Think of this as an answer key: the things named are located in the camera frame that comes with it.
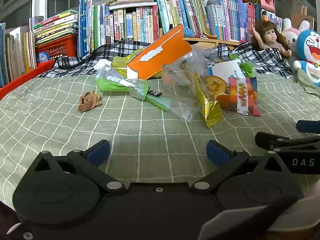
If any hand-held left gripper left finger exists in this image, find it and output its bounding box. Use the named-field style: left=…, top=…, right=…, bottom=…
left=32, top=139, right=125, bottom=193

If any white framed window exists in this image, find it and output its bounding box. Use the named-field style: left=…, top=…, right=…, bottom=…
left=0, top=0, right=160, bottom=28

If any crumpled brown wrapper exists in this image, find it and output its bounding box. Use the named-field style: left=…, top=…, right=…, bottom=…
left=78, top=91, right=103, bottom=112

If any white tissue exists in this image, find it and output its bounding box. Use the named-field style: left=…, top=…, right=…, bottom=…
left=94, top=59, right=112, bottom=70

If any green plastic packet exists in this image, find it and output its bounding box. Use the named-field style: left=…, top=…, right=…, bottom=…
left=96, top=66, right=175, bottom=112

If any clear plastic bag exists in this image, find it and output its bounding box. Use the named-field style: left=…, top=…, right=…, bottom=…
left=161, top=50, right=218, bottom=123

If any green crumpled wrapper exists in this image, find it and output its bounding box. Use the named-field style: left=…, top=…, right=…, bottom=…
left=239, top=61, right=256, bottom=78

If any brown cardboard box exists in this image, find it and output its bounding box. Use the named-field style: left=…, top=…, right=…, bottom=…
left=290, top=12, right=314, bottom=30

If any pink bunny plush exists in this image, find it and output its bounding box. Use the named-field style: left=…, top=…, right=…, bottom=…
left=281, top=19, right=310, bottom=60

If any blue cat plush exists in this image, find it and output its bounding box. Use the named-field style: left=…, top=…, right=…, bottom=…
left=292, top=29, right=320, bottom=88

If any red plastic crate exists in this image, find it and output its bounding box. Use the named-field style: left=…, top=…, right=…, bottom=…
left=35, top=34, right=78, bottom=60

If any brown haired doll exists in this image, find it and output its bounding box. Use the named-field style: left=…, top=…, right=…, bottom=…
left=250, top=20, right=293, bottom=60

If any beige flat box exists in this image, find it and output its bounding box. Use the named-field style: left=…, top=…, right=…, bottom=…
left=116, top=0, right=154, bottom=9

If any green checked blanket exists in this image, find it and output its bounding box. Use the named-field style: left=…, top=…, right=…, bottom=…
left=0, top=74, right=320, bottom=205

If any red plastic rail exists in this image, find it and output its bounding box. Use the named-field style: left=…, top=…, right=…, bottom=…
left=0, top=59, right=55, bottom=100

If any black white plaid blanket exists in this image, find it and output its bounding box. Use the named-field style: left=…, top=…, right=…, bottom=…
left=37, top=39, right=300, bottom=80

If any gold snack packet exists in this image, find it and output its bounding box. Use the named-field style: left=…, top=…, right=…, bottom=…
left=194, top=72, right=223, bottom=128

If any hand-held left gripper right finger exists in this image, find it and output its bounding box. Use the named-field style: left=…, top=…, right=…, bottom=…
left=191, top=140, right=292, bottom=193

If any wooden desk shelf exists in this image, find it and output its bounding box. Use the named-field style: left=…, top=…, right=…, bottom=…
left=182, top=37, right=242, bottom=48

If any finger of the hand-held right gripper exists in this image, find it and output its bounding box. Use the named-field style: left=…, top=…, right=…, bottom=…
left=255, top=131, right=320, bottom=152
left=296, top=120, right=320, bottom=133

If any yellow-green foil packet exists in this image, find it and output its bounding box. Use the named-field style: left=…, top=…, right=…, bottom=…
left=111, top=49, right=145, bottom=77

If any orange cardboard box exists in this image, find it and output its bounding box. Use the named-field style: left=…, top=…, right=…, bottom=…
left=126, top=24, right=192, bottom=80

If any stack of flat books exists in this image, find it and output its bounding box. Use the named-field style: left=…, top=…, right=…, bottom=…
left=33, top=9, right=79, bottom=46

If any white blue paper bag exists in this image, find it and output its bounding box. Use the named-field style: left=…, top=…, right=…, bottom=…
left=207, top=60, right=247, bottom=80

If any row of upright books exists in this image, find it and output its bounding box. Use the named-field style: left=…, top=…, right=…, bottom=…
left=0, top=16, right=38, bottom=88
left=78, top=0, right=160, bottom=58
left=151, top=0, right=284, bottom=43

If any macaron printed packet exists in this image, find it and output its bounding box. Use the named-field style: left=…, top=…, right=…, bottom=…
left=226, top=77, right=261, bottom=117

